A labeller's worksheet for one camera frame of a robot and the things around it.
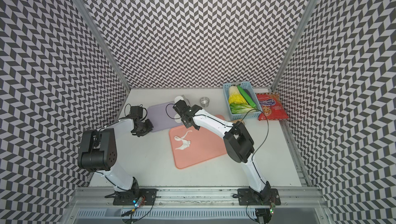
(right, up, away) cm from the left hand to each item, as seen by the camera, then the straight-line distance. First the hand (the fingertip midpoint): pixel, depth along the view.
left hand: (151, 129), depth 96 cm
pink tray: (+26, -9, -7) cm, 28 cm away
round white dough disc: (+17, +6, +2) cm, 18 cm away
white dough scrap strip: (+23, -7, -5) cm, 24 cm away
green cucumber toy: (+64, +21, +10) cm, 68 cm away
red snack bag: (+79, +14, +5) cm, 81 cm away
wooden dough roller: (+57, +6, +2) cm, 58 cm away
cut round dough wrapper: (+17, +20, +3) cm, 26 cm away
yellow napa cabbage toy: (+55, +21, +7) cm, 59 cm away
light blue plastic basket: (+66, +29, +16) cm, 74 cm away
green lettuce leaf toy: (+56, +13, +1) cm, 58 cm away
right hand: (+27, +7, -5) cm, 29 cm away
